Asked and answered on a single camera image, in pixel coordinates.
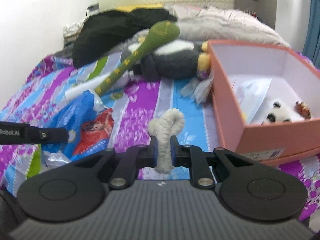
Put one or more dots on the white clothes pile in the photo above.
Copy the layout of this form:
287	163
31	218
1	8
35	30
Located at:
70	30

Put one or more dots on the grey blanket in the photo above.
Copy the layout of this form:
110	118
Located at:
63	50

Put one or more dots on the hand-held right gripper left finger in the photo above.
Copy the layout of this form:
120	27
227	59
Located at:
154	153

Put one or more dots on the blue curtain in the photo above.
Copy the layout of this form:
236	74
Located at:
312	17

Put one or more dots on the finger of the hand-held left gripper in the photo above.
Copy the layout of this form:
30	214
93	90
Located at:
52	135

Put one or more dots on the orange cardboard box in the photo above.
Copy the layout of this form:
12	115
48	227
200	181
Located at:
265	135

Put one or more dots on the small brown toy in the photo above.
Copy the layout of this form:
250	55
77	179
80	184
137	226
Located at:
303	108

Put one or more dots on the long green plush toy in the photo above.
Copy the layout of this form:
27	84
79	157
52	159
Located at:
150	40

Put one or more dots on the small panda plush toy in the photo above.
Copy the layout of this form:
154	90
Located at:
277	113

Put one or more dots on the crumpled white tissue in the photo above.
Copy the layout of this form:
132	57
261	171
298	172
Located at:
200	87

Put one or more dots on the red printed packet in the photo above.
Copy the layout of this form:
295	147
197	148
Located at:
96	132

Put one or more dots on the yellow pillow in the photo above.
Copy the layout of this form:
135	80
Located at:
140	7

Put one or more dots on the pale grey pink duvet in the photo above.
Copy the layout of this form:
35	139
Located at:
225	22

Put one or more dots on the blue plastic bag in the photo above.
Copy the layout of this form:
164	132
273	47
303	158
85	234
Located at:
72	115

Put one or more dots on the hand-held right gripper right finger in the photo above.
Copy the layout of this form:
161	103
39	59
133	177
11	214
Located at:
173	155

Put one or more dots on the colourful striped printed bed sheet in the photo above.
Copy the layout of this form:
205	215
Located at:
140	100

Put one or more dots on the grey penguin plush toy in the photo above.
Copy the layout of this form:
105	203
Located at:
172	60

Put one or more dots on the wall switch panel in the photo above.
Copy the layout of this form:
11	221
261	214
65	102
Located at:
93	6

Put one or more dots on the black jacket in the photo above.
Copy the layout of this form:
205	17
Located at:
105	35

